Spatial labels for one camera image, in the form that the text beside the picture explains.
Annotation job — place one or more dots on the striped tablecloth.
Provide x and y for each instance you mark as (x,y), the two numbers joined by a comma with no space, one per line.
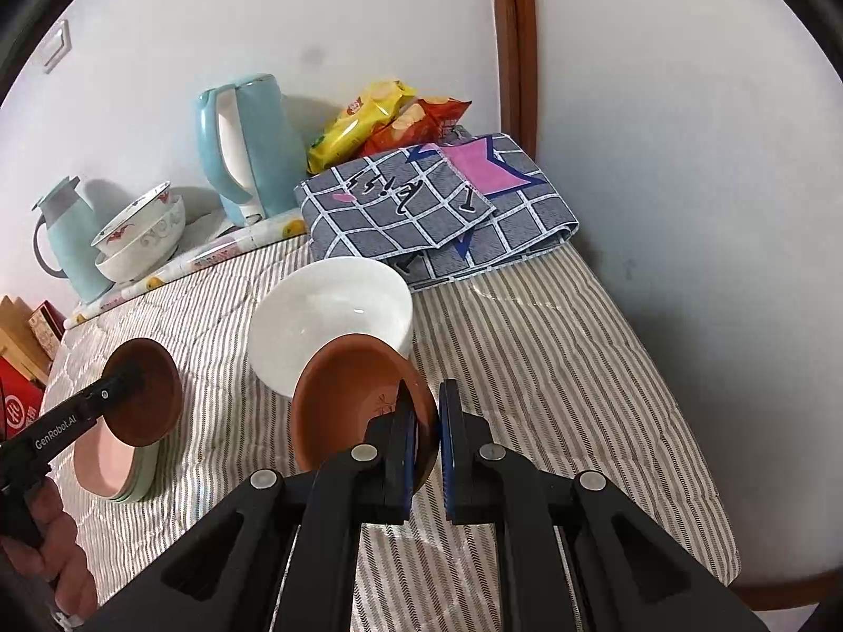
(560,375)

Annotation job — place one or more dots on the printed paper roll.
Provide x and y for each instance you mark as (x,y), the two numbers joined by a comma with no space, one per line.
(263,234)

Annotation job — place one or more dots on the orange chip bag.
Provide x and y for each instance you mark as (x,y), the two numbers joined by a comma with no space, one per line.
(425,120)

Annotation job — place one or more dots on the green plate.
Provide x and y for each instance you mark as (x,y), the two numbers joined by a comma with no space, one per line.
(151,474)

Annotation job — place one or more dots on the wooden door frame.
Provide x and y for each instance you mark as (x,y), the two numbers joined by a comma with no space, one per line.
(514,46)

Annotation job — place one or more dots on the plain white bowl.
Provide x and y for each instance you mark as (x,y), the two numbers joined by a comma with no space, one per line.
(329,316)

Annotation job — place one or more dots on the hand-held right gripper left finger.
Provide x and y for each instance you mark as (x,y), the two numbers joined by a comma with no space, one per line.
(411,447)

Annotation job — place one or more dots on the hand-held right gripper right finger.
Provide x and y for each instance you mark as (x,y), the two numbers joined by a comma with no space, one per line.
(448,447)

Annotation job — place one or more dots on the yellow chip bag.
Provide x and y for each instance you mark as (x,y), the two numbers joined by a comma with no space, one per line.
(355,125)

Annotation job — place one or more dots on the grey plaid folded cloth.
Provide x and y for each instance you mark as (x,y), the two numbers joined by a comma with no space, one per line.
(395,224)

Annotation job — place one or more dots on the wooden baseboard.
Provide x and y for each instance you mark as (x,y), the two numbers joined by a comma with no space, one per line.
(770,596)

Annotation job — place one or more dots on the white bowl grey pattern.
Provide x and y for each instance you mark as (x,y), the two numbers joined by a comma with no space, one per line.
(141,264)

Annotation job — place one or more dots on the light blue thermos jug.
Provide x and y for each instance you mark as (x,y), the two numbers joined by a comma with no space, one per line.
(72,243)

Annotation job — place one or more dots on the person's left hand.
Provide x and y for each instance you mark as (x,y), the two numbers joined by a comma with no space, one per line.
(59,540)

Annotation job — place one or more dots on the white bowl red blue pattern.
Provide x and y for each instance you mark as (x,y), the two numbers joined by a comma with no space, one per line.
(132,224)

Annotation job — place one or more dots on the patterned box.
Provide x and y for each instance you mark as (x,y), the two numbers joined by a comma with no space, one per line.
(46,329)

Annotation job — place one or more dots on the small brown bowl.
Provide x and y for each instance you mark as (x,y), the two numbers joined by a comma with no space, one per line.
(349,388)
(148,401)

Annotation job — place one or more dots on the brown paper bag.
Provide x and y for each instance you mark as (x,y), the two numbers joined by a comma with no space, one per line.
(16,336)

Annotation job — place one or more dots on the red paper bag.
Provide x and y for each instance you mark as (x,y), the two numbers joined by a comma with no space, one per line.
(16,401)

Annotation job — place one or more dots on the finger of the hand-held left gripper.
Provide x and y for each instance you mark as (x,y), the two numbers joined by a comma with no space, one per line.
(105,392)

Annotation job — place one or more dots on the white light switch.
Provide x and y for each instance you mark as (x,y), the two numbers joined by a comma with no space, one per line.
(58,46)

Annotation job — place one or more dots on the light blue electric kettle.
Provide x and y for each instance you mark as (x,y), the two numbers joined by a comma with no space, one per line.
(263,145)

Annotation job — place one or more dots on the pink plate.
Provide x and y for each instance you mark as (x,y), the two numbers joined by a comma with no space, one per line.
(99,467)

